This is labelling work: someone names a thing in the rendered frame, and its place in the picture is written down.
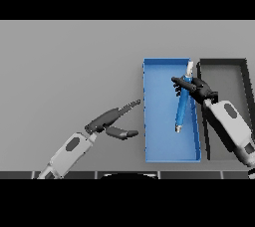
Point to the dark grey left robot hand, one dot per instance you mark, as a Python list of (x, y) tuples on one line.
[(105, 118)]

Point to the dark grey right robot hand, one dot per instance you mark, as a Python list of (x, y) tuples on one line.
[(200, 91)]

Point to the blue pipe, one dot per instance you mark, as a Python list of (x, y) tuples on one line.
[(183, 105)]

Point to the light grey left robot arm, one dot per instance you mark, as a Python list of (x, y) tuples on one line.
[(65, 154)]

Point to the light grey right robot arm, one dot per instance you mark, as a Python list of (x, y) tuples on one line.
[(232, 131)]

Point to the dark grey bin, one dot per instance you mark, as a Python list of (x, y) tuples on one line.
[(225, 81)]

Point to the blue bin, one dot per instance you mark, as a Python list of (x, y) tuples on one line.
[(162, 121)]

